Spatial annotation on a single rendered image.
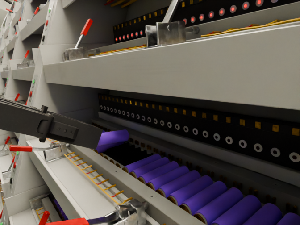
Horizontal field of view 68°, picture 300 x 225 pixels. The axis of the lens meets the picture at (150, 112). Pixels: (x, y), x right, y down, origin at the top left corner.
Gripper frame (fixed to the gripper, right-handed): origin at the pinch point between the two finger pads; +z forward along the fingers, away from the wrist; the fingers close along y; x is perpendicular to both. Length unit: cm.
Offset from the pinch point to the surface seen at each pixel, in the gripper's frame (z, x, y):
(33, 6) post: -2, 45, -103
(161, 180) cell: 10.3, -2.2, 8.6
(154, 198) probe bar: 7.0, -3.5, 11.7
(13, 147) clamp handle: -3.0, -7.1, -14.8
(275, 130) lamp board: 15.2, 8.1, 18.4
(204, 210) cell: 9.5, -2.5, 16.3
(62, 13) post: -0.6, 25.3, -33.5
